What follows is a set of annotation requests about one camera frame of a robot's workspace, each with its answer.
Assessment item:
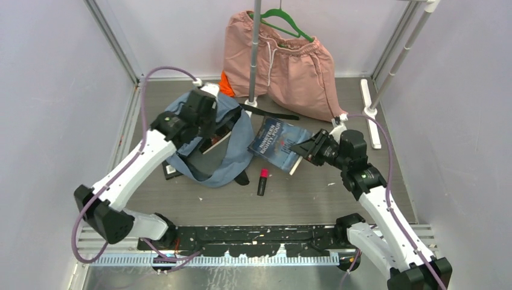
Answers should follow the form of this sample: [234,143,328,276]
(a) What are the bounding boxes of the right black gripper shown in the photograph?
[290,128,349,170]

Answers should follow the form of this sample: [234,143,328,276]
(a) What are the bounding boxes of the Three Days To See book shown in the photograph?
[199,126,231,154]

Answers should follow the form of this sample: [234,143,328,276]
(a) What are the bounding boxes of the Nineteen Eighty-Four blue book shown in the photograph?
[248,117,313,175]

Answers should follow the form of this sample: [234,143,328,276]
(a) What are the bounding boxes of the blue student backpack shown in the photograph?
[165,92,255,188]

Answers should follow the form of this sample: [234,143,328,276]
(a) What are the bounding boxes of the pink black highlighter marker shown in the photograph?
[257,168,269,196]

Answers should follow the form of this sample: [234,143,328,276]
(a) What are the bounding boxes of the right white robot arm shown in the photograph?
[290,130,452,289]

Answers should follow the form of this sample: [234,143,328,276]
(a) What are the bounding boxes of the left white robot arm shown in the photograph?
[74,83,220,250]

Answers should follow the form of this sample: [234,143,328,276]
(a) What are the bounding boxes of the orange cloth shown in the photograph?
[219,71,235,98]

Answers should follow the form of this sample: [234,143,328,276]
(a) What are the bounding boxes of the left rack pole with foot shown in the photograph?
[245,0,261,108]

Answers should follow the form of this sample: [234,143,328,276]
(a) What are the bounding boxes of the pink shorts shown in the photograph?
[222,10,345,121]

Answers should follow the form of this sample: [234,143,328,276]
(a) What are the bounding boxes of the green clothes hanger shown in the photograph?
[260,8,314,42]

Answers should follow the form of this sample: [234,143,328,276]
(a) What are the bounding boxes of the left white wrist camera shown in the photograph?
[192,78,220,98]

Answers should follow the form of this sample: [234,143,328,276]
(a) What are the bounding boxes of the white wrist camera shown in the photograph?
[192,78,220,98]
[330,113,348,143]

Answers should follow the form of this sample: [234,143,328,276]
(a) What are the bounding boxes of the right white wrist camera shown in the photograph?
[330,113,348,143]

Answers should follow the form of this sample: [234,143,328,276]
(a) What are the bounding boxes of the black backpack strap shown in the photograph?
[239,103,301,121]

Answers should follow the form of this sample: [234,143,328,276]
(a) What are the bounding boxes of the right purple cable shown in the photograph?
[338,114,449,290]

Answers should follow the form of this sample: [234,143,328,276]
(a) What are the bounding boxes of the purple cable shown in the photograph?
[71,66,205,275]
[338,114,449,290]

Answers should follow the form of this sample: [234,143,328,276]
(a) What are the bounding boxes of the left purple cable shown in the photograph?
[71,66,205,275]

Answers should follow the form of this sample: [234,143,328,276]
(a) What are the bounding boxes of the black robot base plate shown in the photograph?
[157,225,355,257]

